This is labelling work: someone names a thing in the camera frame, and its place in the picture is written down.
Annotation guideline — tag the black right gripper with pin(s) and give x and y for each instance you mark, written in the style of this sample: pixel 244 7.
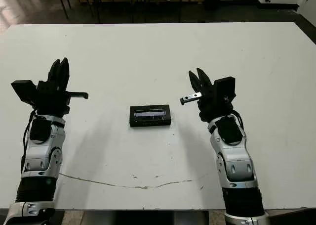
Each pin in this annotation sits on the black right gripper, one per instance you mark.
pixel 212 108

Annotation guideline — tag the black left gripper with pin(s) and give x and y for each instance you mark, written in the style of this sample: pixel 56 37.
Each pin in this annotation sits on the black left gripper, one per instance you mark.
pixel 51 103

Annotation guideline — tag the black box lid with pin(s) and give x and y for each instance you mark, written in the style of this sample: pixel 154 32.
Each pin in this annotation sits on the black box lid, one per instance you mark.
pixel 134 111

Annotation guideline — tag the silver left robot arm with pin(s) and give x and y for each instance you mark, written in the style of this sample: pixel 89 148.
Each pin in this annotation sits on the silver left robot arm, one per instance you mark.
pixel 42 150

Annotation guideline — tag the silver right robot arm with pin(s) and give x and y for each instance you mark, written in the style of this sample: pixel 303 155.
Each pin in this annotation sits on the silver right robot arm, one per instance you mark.
pixel 234 160

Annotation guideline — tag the dark robot lower body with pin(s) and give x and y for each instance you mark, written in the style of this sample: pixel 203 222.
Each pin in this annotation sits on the dark robot lower body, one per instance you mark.
pixel 148 218

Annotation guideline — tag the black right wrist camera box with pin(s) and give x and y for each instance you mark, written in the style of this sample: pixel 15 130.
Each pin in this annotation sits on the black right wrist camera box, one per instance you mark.
pixel 225 86

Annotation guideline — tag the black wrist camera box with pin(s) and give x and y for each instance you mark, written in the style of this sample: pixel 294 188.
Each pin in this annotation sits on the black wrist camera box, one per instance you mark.
pixel 225 86
pixel 23 91

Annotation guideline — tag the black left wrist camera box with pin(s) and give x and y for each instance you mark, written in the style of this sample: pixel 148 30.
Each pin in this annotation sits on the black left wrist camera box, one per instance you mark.
pixel 23 91

